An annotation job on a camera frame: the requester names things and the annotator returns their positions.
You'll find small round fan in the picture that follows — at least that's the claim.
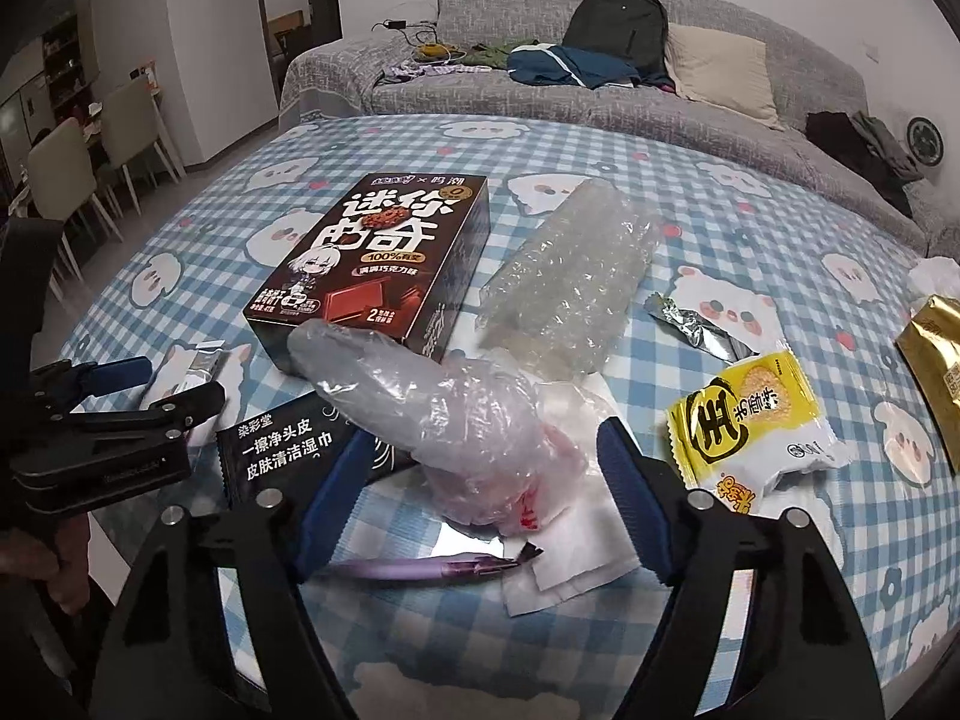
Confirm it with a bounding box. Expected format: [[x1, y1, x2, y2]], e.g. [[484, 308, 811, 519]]
[[905, 116, 943, 166]]

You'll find yellow and white snack packet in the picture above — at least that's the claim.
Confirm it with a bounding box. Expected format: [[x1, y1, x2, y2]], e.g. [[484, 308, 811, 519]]
[[666, 349, 853, 518]]

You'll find purple wrapper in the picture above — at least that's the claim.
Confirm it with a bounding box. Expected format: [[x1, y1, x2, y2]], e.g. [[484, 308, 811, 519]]
[[330, 540, 548, 587]]

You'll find grey sofa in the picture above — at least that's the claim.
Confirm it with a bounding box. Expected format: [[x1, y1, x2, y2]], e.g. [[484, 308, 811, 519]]
[[277, 0, 960, 256]]

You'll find small white packet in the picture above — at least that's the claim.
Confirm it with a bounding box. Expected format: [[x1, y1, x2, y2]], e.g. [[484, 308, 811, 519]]
[[142, 341, 230, 447]]

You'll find black charger with cable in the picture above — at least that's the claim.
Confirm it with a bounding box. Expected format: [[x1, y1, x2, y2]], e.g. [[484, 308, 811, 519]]
[[371, 15, 437, 36]]

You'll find green cloth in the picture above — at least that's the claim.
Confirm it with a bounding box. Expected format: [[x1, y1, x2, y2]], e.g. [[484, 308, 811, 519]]
[[459, 37, 560, 68]]

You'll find white paper napkin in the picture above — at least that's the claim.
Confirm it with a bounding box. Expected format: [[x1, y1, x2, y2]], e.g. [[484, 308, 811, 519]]
[[442, 371, 662, 620]]

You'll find dark brown cookie box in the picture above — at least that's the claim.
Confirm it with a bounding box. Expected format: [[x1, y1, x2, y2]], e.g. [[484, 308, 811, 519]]
[[244, 172, 492, 377]]

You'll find gold packet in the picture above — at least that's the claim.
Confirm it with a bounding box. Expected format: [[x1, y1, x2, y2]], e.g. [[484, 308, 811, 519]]
[[895, 294, 960, 477]]

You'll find beige pillow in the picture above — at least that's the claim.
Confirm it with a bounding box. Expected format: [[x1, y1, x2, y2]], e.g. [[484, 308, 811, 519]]
[[664, 22, 785, 131]]

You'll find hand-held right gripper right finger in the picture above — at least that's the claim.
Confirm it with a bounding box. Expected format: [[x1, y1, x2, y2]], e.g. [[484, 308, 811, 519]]
[[595, 415, 886, 720]]

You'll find olive grey garment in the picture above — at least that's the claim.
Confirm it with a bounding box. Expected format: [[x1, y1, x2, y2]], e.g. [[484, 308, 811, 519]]
[[853, 116, 928, 220]]

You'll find clear bubble wrap roll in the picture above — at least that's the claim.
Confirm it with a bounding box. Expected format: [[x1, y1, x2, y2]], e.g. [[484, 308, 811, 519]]
[[476, 184, 665, 377]]

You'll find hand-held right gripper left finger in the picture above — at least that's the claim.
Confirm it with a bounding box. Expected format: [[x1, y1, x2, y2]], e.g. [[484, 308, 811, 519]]
[[88, 431, 387, 720]]

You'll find clear plastic bag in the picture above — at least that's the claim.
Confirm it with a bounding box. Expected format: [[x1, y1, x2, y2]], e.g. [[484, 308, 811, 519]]
[[289, 319, 601, 541]]

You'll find black wet wipe packet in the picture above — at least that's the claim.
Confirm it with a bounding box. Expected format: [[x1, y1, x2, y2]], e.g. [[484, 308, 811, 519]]
[[216, 394, 421, 511]]

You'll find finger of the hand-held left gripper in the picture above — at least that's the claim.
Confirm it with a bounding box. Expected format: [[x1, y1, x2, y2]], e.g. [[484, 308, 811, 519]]
[[66, 381, 227, 460], [30, 357, 156, 415]]

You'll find purple patterned cloth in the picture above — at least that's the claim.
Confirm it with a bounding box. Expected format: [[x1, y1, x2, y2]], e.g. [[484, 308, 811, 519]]
[[390, 60, 493, 80]]

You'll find silver foil wrapper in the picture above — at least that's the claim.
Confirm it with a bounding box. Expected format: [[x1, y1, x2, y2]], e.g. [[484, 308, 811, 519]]
[[645, 292, 758, 361]]

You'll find person's left hand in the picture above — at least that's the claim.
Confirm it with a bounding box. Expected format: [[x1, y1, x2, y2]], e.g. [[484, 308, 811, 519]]
[[0, 511, 92, 578]]

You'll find blue jacket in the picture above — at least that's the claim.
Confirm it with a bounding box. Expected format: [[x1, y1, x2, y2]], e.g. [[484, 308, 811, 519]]
[[506, 43, 673, 91]]

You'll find black backpack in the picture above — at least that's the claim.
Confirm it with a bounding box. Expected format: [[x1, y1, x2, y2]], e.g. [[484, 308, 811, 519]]
[[562, 0, 668, 65]]

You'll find dark bookshelf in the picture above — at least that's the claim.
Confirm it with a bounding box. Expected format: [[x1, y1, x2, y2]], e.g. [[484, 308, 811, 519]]
[[41, 11, 85, 100]]

